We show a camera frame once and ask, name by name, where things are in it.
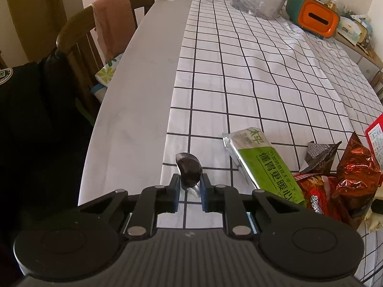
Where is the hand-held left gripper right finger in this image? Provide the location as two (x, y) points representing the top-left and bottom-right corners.
(200, 173), (303, 237)

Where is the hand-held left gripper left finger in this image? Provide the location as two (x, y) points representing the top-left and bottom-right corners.
(78, 173), (180, 240)

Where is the small dark snack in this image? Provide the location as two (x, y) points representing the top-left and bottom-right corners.
(175, 152), (203, 198)

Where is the green and silver cracker packet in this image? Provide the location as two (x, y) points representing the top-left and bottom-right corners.
(222, 127), (307, 209)

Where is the dark silver checkered snack bag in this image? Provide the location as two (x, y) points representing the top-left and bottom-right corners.
(299, 140), (342, 174)

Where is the red printed snack packet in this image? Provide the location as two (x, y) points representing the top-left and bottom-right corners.
(293, 173), (343, 221)

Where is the white black-grid tablecloth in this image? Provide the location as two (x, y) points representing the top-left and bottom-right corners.
(156, 0), (383, 287)

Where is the floral seat cushion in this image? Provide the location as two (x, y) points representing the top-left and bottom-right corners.
(91, 52), (124, 100)

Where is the shiny red-brown snack bag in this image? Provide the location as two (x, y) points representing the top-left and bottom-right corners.
(332, 132), (382, 231)

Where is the black jacket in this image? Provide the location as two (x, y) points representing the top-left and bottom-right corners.
(0, 55), (97, 276)

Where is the red box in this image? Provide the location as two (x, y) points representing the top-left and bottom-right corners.
(364, 114), (383, 168)

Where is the pink towel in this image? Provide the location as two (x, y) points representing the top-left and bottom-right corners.
(91, 0), (136, 63)

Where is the wooden chair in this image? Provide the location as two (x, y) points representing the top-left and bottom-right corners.
(55, 0), (155, 111)

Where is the green and orange tissue box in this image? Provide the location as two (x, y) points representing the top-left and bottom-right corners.
(285, 0), (342, 39)

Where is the wooden side shelf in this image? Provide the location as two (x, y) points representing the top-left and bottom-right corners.
(333, 31), (383, 102)

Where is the white and green box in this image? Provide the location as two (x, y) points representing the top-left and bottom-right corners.
(338, 16), (369, 47)

